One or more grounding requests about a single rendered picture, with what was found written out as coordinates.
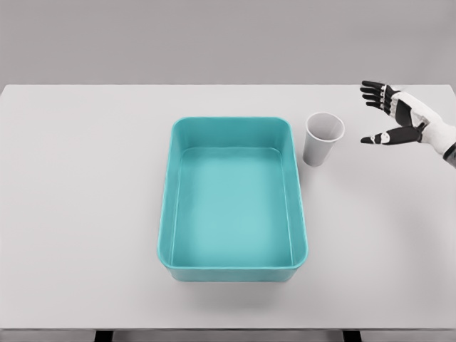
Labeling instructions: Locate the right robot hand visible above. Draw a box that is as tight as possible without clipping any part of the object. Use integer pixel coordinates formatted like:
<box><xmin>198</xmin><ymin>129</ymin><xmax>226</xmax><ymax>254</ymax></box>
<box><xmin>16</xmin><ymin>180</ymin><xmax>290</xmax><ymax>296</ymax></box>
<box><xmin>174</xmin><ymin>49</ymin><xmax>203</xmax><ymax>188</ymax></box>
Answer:
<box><xmin>359</xmin><ymin>79</ymin><xmax>448</xmax><ymax>147</ymax></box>

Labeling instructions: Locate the white paper cup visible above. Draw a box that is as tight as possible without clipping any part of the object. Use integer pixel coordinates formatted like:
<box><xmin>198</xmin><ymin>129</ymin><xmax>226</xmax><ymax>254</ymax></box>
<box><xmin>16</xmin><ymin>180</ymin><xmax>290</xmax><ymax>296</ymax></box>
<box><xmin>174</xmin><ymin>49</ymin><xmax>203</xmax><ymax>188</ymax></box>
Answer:
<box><xmin>302</xmin><ymin>111</ymin><xmax>346</xmax><ymax>167</ymax></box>

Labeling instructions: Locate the teal plastic basket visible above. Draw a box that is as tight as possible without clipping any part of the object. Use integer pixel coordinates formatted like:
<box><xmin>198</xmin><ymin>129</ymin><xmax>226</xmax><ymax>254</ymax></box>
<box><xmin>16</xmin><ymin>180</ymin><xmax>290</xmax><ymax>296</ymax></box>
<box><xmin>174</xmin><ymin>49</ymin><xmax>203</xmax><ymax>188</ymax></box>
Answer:
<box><xmin>157</xmin><ymin>115</ymin><xmax>309</xmax><ymax>283</ymax></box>

